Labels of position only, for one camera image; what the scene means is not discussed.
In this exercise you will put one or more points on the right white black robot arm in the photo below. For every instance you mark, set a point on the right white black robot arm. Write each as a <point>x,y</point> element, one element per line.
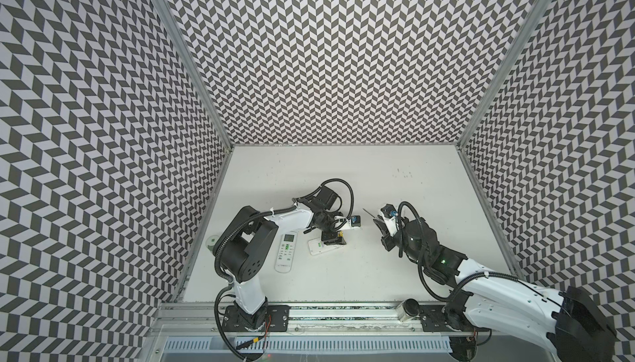
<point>569,324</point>

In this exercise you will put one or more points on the white ventilation grille strip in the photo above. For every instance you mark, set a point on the white ventilation grille strip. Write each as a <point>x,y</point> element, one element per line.
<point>315,345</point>

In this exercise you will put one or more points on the middle cylinder black cap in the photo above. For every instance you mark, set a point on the middle cylinder black cap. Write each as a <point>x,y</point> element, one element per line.
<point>408,310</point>

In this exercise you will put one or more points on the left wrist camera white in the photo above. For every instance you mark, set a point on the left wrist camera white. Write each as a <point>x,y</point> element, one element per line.
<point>352,223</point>

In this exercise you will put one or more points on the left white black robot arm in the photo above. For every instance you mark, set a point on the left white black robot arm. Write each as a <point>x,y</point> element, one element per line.
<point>241,250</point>

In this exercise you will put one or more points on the aluminium mounting rail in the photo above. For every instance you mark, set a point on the aluminium mounting rail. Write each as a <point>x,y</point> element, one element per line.
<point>319,318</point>

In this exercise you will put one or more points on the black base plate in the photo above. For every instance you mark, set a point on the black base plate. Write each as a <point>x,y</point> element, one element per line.
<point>274,317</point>
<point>435,318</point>

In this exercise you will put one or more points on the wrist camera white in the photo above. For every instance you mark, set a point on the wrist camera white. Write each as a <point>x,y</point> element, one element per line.
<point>352,223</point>
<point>390,217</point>

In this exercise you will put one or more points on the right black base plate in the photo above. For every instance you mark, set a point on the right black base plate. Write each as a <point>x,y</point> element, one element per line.
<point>435,318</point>

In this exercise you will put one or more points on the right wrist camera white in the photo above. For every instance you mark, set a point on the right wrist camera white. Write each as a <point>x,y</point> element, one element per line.
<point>390,217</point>

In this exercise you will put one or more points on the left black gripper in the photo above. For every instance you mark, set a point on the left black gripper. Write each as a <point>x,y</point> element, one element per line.
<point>333,239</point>

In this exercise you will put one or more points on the white remote control handled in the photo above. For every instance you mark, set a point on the white remote control handled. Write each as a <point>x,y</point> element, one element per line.
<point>317,247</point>

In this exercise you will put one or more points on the white remote with green buttons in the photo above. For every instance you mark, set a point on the white remote with green buttons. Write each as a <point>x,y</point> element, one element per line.
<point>285,255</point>

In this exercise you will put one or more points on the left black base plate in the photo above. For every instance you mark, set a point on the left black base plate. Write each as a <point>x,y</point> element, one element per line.
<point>274,317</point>

